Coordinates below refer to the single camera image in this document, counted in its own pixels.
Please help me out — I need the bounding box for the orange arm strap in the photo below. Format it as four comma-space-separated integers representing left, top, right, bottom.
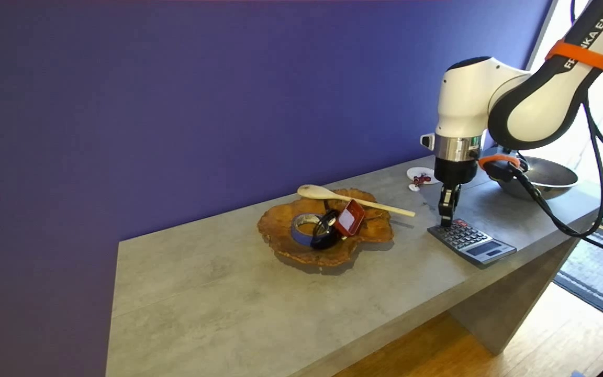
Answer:
545, 38, 603, 73

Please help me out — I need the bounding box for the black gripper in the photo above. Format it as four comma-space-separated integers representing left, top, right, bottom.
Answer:
434, 158, 481, 227

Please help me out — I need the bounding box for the grey Casio calculator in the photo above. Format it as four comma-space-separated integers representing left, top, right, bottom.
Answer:
427, 219, 519, 269

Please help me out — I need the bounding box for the metal mixing bowl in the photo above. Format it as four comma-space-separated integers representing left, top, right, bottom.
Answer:
485, 154, 580, 204

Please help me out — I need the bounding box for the grey concrete cabinet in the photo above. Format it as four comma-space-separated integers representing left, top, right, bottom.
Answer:
104, 148, 603, 377

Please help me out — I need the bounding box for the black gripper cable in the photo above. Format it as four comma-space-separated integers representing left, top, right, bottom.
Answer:
513, 90, 603, 262

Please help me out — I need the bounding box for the small white plate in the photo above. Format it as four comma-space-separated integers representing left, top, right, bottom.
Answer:
404, 165, 438, 189

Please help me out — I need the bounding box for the live-edge wooden slab tray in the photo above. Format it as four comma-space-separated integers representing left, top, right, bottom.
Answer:
256, 186, 395, 277

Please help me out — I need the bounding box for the dark floor mat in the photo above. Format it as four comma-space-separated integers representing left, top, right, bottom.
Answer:
552, 225, 603, 331

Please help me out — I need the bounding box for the red square box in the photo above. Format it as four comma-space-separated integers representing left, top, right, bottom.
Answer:
334, 199, 369, 239

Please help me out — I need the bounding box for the wooden spoon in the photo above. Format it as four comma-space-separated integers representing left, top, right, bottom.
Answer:
296, 182, 420, 221

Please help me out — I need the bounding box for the blue tape roll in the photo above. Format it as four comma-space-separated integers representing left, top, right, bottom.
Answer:
290, 212, 324, 251

